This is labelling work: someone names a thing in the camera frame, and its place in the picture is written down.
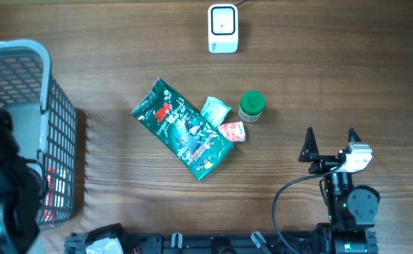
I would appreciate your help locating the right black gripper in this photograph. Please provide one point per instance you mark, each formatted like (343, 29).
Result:
(310, 152)

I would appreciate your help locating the green lid jar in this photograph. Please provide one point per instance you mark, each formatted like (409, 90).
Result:
(251, 106)

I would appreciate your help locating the red orange candy packet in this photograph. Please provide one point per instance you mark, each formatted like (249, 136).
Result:
(234, 132)

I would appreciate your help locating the teal wet wipes packet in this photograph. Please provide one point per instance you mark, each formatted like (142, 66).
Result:
(215, 111)

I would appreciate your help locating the green 3M gloves bag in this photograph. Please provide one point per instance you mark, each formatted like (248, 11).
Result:
(180, 126)

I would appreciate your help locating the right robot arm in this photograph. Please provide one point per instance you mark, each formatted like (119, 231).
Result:
(351, 209)

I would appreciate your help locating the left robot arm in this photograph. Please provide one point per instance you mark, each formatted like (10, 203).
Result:
(21, 193)

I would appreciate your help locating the white barcode scanner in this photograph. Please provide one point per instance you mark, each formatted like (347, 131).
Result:
(223, 28)

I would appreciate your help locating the grey plastic basket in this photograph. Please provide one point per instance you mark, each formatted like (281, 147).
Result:
(44, 124)

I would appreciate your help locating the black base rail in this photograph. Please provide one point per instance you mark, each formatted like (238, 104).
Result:
(115, 239)

